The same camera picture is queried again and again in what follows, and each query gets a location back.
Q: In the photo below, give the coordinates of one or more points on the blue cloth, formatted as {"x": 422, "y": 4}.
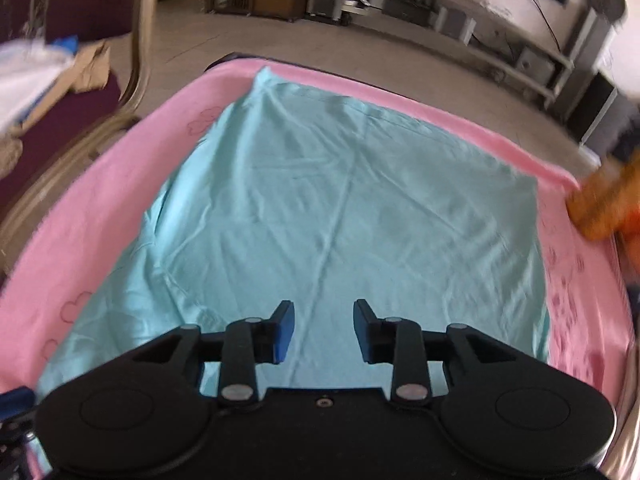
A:
{"x": 65, "y": 46}

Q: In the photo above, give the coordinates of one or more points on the grey standing appliance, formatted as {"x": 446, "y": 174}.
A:
{"x": 585, "y": 45}

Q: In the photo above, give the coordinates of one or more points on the pink printed blanket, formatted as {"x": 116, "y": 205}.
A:
{"x": 100, "y": 185}

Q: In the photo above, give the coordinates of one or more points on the maroon banquet chair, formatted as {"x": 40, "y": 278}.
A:
{"x": 100, "y": 5}

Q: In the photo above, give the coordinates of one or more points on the teal t-shirt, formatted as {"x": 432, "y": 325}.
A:
{"x": 325, "y": 185}

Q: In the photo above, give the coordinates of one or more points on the grey speaker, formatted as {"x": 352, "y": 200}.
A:
{"x": 535, "y": 65}
{"x": 455, "y": 25}

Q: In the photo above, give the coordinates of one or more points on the long grey TV stand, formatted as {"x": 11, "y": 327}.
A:
{"x": 500, "y": 72}

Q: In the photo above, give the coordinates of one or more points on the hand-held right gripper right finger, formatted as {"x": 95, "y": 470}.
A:
{"x": 362, "y": 332}

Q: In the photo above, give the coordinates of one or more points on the yellow brown plush toy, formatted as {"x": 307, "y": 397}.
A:
{"x": 600, "y": 205}

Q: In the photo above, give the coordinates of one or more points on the beige ruched cloth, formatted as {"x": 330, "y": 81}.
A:
{"x": 92, "y": 70}

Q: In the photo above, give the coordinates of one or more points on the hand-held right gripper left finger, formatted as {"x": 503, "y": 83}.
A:
{"x": 285, "y": 332}

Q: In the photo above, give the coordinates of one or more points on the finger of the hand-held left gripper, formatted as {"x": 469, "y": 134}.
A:
{"x": 17, "y": 400}

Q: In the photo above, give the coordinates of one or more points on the black media box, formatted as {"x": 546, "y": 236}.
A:
{"x": 407, "y": 7}

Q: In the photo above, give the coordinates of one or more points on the white garment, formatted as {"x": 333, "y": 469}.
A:
{"x": 30, "y": 85}

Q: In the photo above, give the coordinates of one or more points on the black floor speaker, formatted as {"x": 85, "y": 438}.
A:
{"x": 595, "y": 110}

